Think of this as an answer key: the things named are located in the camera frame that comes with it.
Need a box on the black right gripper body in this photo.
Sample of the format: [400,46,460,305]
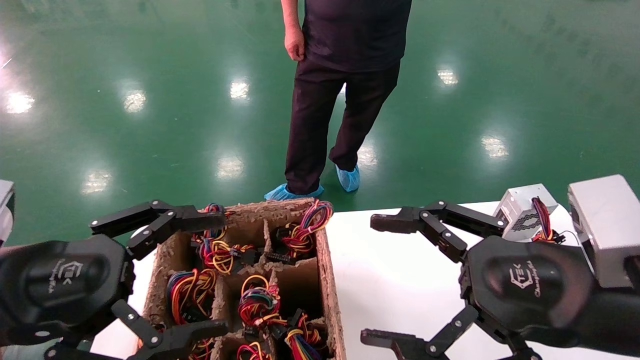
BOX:
[459,236,640,357]

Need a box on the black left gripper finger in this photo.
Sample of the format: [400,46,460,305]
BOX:
[90,200,227,261]
[45,299,230,360]

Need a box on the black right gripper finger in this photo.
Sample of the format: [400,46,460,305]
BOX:
[360,305,543,360]
[370,200,506,263]

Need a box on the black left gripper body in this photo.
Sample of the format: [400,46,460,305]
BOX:
[0,235,136,347]

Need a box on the bystander bare forearm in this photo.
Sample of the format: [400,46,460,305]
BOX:
[280,0,301,30]

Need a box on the bystander bare hand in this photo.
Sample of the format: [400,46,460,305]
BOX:
[284,26,306,62]

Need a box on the blue shoe cover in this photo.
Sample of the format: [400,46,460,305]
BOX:
[264,183,325,202]
[336,164,361,193]

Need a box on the brown pulp divider box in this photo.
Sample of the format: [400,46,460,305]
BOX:
[139,197,347,360]

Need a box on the person in dark clothes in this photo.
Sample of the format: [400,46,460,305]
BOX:
[285,0,413,196]

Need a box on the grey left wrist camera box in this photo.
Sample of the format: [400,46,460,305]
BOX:
[0,179,16,246]

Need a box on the colourful wire bundle bottom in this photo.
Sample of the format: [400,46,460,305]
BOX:
[272,307,326,360]

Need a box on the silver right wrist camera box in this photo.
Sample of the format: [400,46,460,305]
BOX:
[567,174,640,290]

